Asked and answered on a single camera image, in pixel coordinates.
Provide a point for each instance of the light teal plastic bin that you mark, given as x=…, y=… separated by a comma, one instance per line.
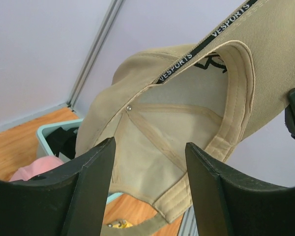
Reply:
x=43, y=148

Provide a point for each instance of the pink cap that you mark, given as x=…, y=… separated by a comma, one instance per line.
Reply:
x=39, y=166

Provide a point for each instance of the black cap in bin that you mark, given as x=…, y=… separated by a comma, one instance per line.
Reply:
x=63, y=142

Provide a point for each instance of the yellow printed cloth hat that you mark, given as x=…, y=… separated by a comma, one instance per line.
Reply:
x=120, y=224

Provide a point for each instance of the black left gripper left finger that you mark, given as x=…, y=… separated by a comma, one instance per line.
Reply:
x=69, y=200

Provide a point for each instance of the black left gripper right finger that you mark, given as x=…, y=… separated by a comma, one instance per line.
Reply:
x=228, y=202

